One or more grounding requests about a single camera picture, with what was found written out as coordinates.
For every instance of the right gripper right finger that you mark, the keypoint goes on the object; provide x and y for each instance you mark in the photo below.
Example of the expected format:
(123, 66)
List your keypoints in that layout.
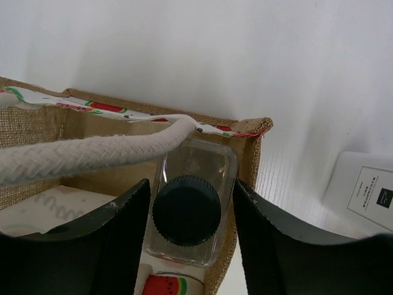
(282, 254)

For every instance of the beige bottle grey cap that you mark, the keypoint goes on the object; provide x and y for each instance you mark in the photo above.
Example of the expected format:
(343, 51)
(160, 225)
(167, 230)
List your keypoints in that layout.
(190, 201)

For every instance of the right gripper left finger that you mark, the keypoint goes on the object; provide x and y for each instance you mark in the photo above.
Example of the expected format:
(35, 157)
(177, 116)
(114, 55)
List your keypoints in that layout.
(97, 253)

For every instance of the white bottle grey cap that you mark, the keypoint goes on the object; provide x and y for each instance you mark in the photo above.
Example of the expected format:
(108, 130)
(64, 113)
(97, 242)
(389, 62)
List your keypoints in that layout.
(360, 191)

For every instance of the burlap watermelon canvas bag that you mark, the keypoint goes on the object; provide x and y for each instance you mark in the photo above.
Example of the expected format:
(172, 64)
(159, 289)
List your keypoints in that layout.
(66, 154)

